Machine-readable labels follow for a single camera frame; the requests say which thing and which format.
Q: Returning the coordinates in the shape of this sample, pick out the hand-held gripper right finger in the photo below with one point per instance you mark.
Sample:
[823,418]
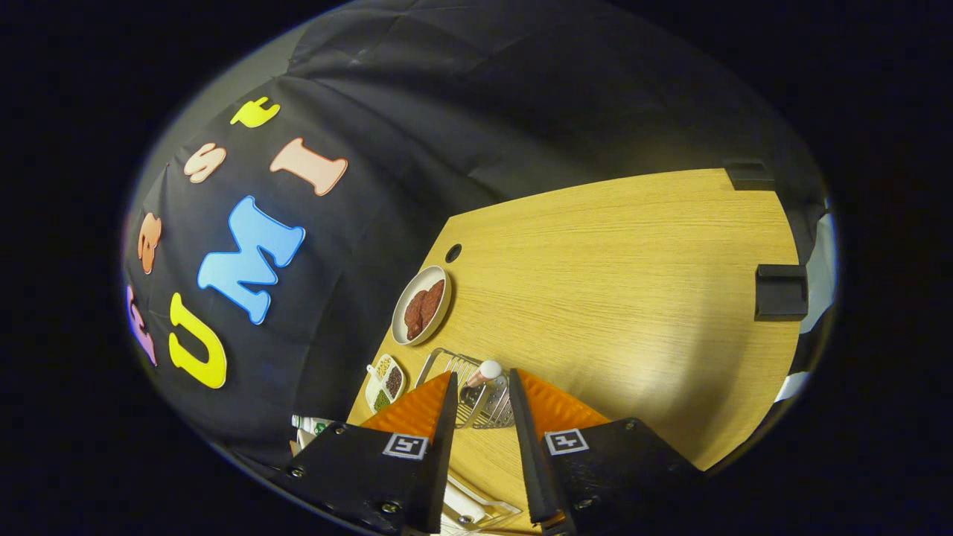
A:
[532,461]

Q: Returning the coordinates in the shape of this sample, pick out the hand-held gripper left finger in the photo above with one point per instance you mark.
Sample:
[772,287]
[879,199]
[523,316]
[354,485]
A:
[439,461]

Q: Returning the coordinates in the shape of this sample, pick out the beige oval meat plate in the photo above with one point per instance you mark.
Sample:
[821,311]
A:
[418,285]

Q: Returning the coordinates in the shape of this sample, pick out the white divided bean tray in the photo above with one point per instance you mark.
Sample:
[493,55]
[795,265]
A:
[387,380]

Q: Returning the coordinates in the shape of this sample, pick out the white green label bottle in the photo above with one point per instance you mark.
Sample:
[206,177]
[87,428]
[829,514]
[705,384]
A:
[313,426]

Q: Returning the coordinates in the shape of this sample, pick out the red meat patty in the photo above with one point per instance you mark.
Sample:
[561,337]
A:
[415,316]
[434,294]

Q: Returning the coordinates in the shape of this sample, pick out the black table clamp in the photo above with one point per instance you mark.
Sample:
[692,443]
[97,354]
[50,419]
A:
[782,292]
[750,177]

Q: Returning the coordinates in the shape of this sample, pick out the black backdrop cloth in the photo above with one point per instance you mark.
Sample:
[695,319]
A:
[372,149]

